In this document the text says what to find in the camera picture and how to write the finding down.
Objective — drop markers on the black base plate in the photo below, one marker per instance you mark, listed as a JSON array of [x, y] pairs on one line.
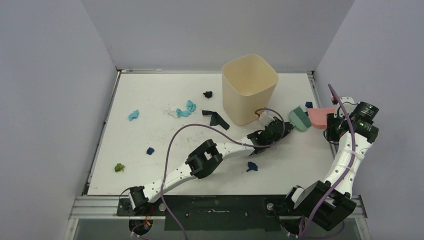
[[216, 212]]

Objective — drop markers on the light blue scrap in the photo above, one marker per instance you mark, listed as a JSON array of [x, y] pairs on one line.
[[190, 107], [134, 115]]

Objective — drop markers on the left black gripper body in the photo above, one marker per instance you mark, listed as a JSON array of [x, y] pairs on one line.
[[275, 120]]

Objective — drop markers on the light blue scrap centre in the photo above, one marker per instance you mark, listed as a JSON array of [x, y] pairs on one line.
[[190, 107]]

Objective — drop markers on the long black paper scrap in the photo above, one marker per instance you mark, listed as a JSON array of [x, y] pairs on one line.
[[215, 119]]

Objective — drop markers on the beige plastic waste bin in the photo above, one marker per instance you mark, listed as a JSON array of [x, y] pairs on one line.
[[248, 83]]

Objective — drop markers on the light blue scrap far left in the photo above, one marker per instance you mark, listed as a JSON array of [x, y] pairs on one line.
[[134, 115]]

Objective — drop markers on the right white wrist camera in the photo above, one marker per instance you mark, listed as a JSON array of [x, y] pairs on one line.
[[349, 105]]

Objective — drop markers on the dark blue scrap front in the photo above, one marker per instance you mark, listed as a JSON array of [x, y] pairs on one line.
[[251, 166]]

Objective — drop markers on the white torn paper scrap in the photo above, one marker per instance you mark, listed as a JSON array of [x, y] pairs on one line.
[[169, 111]]

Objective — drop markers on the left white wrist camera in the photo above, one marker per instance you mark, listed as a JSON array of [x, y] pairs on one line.
[[264, 117]]

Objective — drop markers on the green hand brush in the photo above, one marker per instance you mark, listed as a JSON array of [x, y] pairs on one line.
[[299, 119]]

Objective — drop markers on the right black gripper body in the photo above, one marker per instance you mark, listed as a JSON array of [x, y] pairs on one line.
[[332, 124]]

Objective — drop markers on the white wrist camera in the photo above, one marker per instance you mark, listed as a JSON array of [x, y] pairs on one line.
[[349, 105], [264, 117]]

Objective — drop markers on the small dark blue scrap left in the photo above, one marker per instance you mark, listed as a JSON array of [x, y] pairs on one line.
[[150, 151]]

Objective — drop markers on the small green paper scrap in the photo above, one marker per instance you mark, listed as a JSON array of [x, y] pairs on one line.
[[119, 167]]

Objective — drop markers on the aluminium rail frame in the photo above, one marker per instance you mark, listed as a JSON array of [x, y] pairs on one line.
[[336, 200]]

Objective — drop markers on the small black scrap top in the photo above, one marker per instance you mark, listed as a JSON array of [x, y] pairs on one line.
[[208, 94]]

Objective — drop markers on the pink plastic dustpan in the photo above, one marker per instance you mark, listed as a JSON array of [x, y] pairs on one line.
[[318, 116]]

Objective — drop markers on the dark blue scrap right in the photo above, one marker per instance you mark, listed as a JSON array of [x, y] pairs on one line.
[[309, 104]]

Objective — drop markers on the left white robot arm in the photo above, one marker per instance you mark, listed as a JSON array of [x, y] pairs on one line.
[[204, 160]]

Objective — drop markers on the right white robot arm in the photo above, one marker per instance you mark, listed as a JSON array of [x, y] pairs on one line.
[[303, 200]]

